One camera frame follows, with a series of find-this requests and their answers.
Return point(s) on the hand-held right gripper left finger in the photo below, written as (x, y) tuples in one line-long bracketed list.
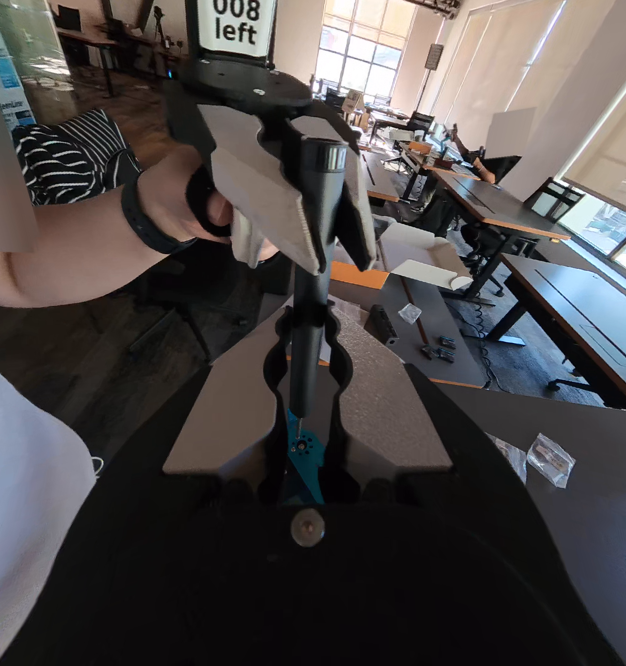
[(224, 416)]

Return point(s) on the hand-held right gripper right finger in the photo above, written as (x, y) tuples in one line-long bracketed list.
[(386, 416)]

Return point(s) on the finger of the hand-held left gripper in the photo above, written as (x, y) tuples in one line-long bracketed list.
[(357, 182), (250, 177)]

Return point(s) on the dark grey electric screwdriver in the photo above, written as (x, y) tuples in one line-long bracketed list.
[(321, 208)]

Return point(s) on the blue toy robot arm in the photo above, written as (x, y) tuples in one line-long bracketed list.
[(308, 458)]

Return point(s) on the person's left forearm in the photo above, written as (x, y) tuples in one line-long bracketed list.
[(84, 255)]

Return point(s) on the grey desk orange edge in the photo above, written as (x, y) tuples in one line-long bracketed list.
[(438, 317)]

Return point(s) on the dark desk wooden edge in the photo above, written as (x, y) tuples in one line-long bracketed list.
[(490, 203), (578, 302)]

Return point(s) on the person's left hand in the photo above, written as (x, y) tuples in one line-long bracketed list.
[(162, 192)]

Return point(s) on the black textured block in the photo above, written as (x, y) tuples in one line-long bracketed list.
[(384, 325)]

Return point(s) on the orange white cardboard box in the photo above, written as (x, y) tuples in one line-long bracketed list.
[(427, 249)]

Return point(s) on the small clear plastic bag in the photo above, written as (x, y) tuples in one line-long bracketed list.
[(410, 313)]

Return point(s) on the black wristband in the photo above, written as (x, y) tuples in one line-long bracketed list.
[(141, 223)]

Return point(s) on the grid pane window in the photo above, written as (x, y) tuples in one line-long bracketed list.
[(365, 57)]

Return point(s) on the small clear screw bag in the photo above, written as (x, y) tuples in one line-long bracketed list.
[(549, 460), (513, 458)]

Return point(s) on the black sign on pole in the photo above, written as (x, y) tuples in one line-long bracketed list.
[(435, 56)]

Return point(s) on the black white striped cloth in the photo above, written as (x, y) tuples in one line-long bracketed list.
[(68, 151)]

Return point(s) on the beige roller blind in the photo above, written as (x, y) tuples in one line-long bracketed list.
[(614, 151), (500, 62)]

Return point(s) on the person's white shirt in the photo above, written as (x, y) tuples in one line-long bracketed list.
[(22, 494)]

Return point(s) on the black mesh back chair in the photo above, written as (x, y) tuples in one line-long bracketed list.
[(578, 193)]

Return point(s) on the white blue printed box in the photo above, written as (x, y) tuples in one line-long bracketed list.
[(9, 78)]

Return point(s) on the large window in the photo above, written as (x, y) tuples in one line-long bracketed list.
[(620, 229)]

